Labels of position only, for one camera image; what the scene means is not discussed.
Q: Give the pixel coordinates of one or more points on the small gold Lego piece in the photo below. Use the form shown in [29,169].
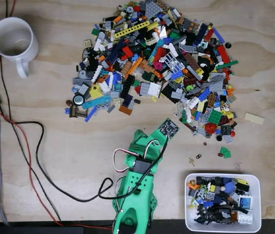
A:
[192,161]

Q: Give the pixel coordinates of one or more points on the small yellow Lego plate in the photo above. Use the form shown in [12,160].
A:
[154,99]

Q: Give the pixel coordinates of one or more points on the black square Lego plate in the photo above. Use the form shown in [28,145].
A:
[169,93]

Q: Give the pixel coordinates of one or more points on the white Lego plate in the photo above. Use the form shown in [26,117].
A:
[155,89]

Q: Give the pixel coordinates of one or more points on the red round Lego wheel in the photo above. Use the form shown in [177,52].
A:
[210,128]

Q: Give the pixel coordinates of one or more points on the narrow blue Lego plate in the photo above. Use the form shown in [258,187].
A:
[90,114]

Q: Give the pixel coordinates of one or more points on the teal long Lego plate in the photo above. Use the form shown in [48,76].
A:
[96,103]

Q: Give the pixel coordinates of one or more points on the black long Lego plate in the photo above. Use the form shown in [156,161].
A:
[127,83]

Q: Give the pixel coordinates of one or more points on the small black round Lego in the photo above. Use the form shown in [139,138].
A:
[219,138]

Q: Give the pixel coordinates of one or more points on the bright green square Lego plate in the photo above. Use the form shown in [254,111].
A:
[215,116]

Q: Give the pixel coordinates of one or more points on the yellow Lego slope brick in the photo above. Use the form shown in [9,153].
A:
[96,92]

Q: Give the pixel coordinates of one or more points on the green Lego plates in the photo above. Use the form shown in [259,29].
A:
[225,152]

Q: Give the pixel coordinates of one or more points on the dark printed Lego tile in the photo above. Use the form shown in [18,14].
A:
[225,130]

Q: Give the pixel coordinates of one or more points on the white plastic bin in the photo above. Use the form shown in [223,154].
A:
[187,219]

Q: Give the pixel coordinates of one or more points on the light grey Lego tile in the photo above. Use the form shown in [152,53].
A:
[228,139]

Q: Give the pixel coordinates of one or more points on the orange long Lego plate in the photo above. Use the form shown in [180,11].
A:
[133,68]

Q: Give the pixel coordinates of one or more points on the black Lego wheel teal centre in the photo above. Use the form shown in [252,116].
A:
[78,100]

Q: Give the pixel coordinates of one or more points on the small red round Lego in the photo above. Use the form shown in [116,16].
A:
[232,133]

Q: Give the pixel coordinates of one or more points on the magenta Lego flower piece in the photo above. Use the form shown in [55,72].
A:
[159,65]

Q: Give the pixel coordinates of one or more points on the small blue Lego clip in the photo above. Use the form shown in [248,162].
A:
[67,110]

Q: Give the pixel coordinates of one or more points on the brown round Lego stud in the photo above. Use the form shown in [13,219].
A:
[68,102]

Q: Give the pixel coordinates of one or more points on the white Lego lattice piece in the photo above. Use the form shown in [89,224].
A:
[173,62]

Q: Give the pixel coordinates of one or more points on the large grey Lego plate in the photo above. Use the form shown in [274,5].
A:
[216,83]

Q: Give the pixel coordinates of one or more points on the grey round Lego piece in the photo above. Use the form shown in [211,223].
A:
[82,74]

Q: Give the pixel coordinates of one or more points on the short red Lego brick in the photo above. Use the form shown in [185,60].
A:
[127,51]

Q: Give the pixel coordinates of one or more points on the brown long Lego plate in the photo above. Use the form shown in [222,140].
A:
[192,61]

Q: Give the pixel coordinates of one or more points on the yellow and black Lego piece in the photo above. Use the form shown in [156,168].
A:
[241,181]

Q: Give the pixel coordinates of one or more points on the tan Lego plate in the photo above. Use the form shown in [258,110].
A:
[254,118]

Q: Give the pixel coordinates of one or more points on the orange brown Lego tile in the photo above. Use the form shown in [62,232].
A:
[233,216]

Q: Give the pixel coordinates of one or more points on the green long Lego plate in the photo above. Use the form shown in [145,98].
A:
[227,64]

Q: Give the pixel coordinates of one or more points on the blue printed Lego tile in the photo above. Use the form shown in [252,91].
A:
[245,202]

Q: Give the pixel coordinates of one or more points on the tan square Lego tile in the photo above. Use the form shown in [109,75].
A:
[87,43]

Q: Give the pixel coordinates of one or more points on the yellow Technic Lego beam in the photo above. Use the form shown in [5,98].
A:
[132,29]

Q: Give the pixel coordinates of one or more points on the long red Lego brick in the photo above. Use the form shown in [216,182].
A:
[223,54]

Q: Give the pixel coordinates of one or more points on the grey studded Lego plate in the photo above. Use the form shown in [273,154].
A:
[244,218]

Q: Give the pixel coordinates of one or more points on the black round Lego piece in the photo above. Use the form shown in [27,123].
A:
[228,45]

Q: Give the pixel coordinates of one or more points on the blue long Lego plate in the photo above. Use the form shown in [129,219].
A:
[218,36]

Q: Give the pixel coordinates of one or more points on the grey Lego wedge plate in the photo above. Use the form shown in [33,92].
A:
[153,8]

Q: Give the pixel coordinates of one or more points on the white ceramic mug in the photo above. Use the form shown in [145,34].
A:
[13,36]

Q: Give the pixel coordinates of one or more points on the black camera circuit board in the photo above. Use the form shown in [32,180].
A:
[167,128]

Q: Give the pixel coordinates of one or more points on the brown Lego frame piece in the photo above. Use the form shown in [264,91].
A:
[77,111]

